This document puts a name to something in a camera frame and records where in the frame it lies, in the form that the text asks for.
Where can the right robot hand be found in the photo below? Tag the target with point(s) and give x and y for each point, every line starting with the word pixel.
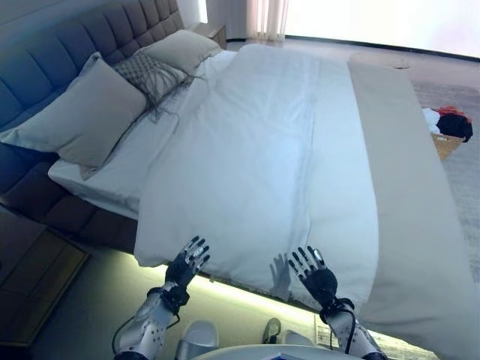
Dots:
pixel 320 281

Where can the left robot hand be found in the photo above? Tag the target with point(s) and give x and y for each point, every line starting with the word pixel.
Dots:
pixel 182 270

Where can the white duvet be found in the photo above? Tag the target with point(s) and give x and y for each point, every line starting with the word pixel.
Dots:
pixel 262 150

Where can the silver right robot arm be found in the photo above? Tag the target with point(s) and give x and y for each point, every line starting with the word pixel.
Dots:
pixel 360 337

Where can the beige fringed bed blanket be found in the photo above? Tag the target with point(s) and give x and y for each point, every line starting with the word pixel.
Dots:
pixel 405 187

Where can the silver right robot leg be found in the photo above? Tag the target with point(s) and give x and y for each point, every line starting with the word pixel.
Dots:
pixel 272 330

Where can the white pillow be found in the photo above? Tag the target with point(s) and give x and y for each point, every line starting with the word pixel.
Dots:
pixel 112 187

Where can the wooden nightstand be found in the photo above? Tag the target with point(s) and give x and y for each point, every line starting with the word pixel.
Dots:
pixel 37 285
pixel 213 35

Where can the large beige pillow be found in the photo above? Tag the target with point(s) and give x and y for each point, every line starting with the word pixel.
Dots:
pixel 180 48
pixel 86 112

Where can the wicker laundry basket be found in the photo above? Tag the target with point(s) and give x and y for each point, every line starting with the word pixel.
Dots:
pixel 448 146

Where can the white garment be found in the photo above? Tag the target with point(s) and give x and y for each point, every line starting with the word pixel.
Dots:
pixel 430 120

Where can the macrame fringed cushion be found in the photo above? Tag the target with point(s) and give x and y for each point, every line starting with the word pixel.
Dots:
pixel 146 71

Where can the black garment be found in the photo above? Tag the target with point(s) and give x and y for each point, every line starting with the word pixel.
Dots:
pixel 455 127

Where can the orange garment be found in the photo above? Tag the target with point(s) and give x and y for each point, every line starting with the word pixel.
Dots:
pixel 450 111

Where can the sheer window curtain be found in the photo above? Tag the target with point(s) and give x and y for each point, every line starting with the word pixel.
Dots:
pixel 266 18

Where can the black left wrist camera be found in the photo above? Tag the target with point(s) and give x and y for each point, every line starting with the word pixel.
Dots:
pixel 178 299

